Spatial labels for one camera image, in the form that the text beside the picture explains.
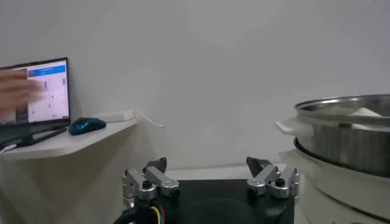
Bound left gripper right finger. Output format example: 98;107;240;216
246;156;301;200

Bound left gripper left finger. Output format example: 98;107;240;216
121;156;181;208

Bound white steamed baozi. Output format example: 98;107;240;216
347;107;383;118

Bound stainless steel steamer basket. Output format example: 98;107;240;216
274;94;390;179

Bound person's hand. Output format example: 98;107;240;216
0;69;43;119

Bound white electric cooker pot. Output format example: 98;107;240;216
278;138;390;224

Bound white power adapter box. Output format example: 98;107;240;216
94;110;137;123

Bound blue computer mouse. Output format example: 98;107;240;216
67;117;107;136

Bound white side table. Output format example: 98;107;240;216
0;117;159;224

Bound black laptop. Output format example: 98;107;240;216
0;57;71;147

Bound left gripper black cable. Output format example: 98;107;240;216
113;206;138;224

